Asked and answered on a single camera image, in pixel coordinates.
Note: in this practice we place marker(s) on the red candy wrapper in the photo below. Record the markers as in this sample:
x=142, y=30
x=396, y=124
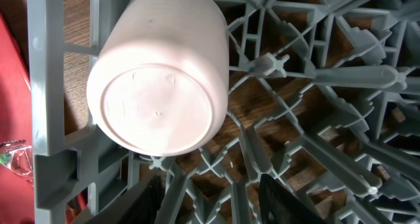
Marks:
x=17, y=156

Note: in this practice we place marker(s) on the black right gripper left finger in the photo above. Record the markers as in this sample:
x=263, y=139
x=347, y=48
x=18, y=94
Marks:
x=139, y=205

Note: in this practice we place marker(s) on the pink plastic cup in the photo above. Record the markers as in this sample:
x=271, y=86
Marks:
x=160, y=84

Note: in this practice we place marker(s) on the grey dishwasher rack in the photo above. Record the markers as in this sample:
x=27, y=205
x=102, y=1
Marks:
x=323, y=96

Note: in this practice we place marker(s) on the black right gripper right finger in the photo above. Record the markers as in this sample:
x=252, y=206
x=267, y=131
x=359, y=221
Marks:
x=279, y=206

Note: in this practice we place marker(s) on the red plastic tray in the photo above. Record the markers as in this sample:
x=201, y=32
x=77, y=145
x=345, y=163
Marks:
x=17, y=205

